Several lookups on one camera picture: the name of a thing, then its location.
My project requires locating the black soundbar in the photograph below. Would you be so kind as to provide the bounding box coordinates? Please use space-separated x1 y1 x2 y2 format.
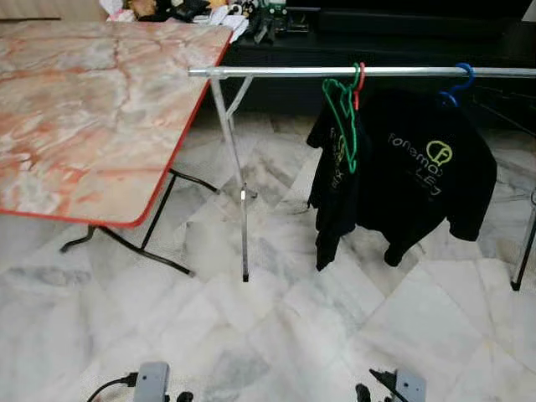
317 10 508 36

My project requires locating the black metal table leg frame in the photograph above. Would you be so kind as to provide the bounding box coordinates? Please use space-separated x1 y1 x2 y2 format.
60 167 220 277

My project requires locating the beige wooden cabinet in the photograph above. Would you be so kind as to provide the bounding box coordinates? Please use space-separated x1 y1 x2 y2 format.
0 0 110 22

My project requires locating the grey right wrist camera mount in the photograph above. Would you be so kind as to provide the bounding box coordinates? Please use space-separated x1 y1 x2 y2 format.
394 368 428 402

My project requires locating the black TV cabinet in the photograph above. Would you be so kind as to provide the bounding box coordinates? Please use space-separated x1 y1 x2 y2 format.
214 7 536 120

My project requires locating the plain black garment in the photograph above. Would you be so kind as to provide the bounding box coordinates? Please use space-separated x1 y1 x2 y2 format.
306 88 363 271

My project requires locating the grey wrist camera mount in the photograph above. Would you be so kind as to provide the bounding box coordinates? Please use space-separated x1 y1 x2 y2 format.
134 363 171 402
394 368 428 402

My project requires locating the blue hanger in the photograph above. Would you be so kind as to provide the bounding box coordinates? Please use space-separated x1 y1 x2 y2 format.
437 63 476 108

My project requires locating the marble pattern folding table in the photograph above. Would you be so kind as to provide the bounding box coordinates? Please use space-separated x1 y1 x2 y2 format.
0 18 234 229

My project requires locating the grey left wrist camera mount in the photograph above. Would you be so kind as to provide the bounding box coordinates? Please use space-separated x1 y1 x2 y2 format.
134 363 171 402

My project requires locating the red hanger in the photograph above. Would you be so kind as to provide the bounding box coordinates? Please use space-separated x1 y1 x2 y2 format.
352 61 367 111

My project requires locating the black t-shirt green logo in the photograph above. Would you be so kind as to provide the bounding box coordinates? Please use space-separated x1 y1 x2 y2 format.
356 86 499 267

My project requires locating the silver metal clothes rack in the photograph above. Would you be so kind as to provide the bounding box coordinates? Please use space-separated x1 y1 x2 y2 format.
188 65 536 292

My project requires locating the white open notebook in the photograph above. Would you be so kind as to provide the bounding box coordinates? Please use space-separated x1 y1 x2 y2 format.
214 7 250 41

